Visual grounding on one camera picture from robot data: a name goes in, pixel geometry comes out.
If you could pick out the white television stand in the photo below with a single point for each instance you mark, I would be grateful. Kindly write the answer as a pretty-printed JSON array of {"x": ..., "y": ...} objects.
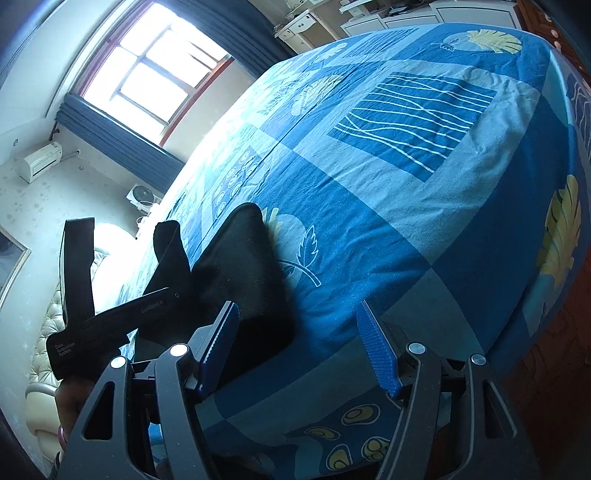
[{"x": 438, "y": 16}]

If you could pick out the black studded pants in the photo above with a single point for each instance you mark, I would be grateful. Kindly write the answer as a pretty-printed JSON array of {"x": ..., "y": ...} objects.
[{"x": 249, "y": 286}]

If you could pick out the blue patterned bedsheet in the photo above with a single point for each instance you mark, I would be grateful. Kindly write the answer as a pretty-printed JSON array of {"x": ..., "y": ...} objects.
[{"x": 415, "y": 207}]

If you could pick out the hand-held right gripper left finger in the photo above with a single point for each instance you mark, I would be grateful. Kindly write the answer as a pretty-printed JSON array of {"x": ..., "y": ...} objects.
[{"x": 217, "y": 355}]

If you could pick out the framed wall picture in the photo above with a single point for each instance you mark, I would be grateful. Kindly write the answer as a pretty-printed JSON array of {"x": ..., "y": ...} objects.
[{"x": 11, "y": 265}]

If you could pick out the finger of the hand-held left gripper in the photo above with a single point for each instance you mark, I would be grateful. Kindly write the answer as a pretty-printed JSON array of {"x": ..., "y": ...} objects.
[{"x": 157, "y": 307}]

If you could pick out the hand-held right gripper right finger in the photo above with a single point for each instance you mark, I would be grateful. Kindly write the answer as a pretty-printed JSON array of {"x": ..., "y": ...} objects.
[{"x": 377, "y": 355}]

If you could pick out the person's left hand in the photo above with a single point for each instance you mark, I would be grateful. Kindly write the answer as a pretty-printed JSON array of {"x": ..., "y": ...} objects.
[{"x": 71, "y": 406}]

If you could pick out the white air conditioner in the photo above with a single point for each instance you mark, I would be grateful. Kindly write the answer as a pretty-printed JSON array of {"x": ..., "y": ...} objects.
[{"x": 39, "y": 164}]

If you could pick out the cream dresser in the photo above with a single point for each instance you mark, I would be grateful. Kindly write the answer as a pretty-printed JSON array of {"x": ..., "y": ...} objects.
[{"x": 300, "y": 25}]

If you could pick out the white fan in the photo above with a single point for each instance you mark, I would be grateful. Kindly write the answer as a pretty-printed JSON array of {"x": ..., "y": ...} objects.
[{"x": 143, "y": 198}]

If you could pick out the cream tufted headboard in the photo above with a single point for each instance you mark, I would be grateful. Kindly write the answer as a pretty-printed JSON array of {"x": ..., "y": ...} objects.
[{"x": 40, "y": 408}]

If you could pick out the blue curtain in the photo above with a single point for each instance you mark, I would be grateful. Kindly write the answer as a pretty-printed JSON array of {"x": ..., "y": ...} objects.
[
  {"x": 244, "y": 32},
  {"x": 124, "y": 143}
]

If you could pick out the window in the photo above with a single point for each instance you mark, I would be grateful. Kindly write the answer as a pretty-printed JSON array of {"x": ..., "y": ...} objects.
[{"x": 152, "y": 69}]

